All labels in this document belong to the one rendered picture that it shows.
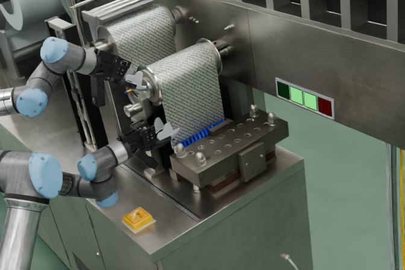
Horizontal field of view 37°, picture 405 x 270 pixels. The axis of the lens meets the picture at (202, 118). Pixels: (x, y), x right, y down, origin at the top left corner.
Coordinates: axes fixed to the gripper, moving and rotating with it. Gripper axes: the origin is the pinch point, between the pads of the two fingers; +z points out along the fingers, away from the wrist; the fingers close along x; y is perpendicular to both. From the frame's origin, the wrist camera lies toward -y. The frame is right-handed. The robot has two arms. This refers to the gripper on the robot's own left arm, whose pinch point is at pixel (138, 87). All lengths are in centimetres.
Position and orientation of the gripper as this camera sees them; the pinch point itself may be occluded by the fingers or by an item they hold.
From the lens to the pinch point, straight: 200.4
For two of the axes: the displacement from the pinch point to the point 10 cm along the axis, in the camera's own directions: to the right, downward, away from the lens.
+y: 3.9, -9.2, -0.8
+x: -6.0, -3.1, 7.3
